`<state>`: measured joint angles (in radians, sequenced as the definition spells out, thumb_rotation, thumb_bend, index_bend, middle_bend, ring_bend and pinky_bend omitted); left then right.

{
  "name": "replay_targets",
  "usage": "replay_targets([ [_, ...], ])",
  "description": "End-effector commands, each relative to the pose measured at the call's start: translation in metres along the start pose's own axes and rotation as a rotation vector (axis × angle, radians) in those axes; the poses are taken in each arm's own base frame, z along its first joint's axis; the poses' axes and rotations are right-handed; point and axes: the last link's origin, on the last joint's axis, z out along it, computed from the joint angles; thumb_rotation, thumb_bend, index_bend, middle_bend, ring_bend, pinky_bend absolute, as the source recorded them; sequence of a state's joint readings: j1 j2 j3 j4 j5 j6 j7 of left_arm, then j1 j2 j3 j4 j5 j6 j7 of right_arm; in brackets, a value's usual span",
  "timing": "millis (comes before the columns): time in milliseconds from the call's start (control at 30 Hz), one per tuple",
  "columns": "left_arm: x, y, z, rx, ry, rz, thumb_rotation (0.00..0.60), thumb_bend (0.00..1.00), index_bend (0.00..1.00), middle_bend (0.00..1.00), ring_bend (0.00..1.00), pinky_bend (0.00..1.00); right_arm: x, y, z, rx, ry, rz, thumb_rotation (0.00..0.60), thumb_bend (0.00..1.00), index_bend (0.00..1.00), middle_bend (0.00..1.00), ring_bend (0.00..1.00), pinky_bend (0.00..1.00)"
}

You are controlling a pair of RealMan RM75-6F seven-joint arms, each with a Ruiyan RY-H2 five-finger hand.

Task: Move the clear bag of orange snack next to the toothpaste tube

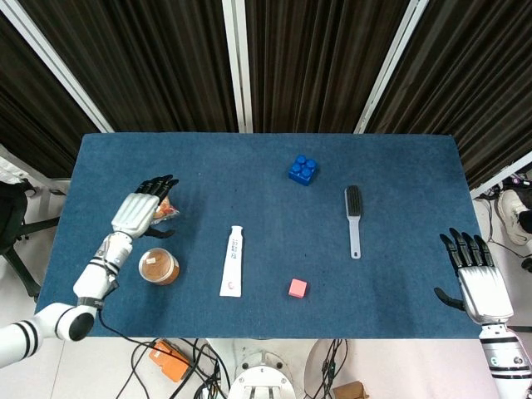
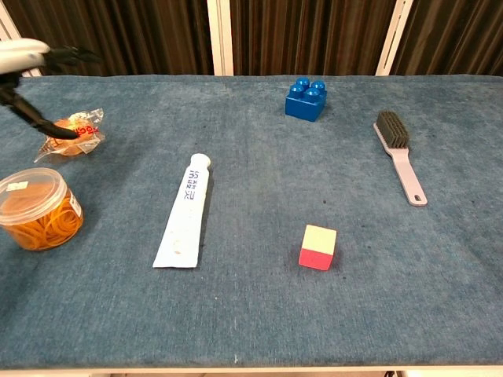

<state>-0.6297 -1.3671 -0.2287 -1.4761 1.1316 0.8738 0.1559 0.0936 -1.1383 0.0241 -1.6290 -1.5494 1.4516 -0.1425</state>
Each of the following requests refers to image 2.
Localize pink brush with grey bristles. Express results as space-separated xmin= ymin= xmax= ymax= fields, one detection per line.
xmin=373 ymin=111 xmax=428 ymax=207

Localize slanted white frame post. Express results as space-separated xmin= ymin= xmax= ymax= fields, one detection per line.
xmin=0 ymin=6 xmax=42 ymax=78

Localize blue table cloth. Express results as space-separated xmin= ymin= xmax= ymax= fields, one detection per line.
xmin=0 ymin=74 xmax=503 ymax=371

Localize packaged orange bun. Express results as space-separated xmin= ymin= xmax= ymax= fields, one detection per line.
xmin=33 ymin=108 xmax=106 ymax=164

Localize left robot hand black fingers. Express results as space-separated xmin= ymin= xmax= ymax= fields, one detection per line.
xmin=0 ymin=38 xmax=101 ymax=141

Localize wide white frame post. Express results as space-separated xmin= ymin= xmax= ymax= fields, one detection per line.
xmin=206 ymin=0 xmax=235 ymax=76

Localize white toothpaste tube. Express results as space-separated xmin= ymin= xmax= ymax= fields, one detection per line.
xmin=152 ymin=153 xmax=214 ymax=269

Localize blue toy building block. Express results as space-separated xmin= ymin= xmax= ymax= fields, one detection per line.
xmin=285 ymin=77 xmax=328 ymax=123

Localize white frame post with slot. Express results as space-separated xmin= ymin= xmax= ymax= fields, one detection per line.
xmin=375 ymin=0 xmax=414 ymax=76

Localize dark brown curtain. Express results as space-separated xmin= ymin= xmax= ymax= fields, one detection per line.
xmin=0 ymin=0 xmax=503 ymax=78

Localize clear jar of rubber bands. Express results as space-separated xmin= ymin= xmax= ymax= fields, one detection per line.
xmin=0 ymin=167 xmax=85 ymax=251

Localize yellow and red cube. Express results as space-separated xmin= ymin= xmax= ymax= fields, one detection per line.
xmin=298 ymin=224 xmax=338 ymax=271

